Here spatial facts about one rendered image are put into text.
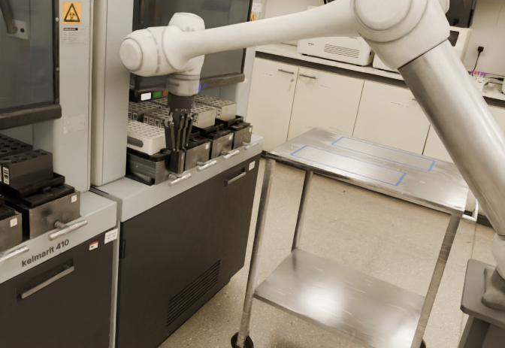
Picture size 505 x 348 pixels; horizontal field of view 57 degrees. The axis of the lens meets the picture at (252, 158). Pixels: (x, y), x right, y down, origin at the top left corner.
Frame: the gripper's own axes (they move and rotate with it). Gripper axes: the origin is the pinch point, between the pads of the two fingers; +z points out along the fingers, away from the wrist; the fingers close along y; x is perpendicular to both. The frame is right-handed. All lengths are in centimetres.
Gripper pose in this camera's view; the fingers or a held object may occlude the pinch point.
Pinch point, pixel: (176, 160)
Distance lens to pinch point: 137.0
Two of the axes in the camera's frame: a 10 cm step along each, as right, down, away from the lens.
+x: 8.7, 2.7, -4.0
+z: -1.4, 9.3, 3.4
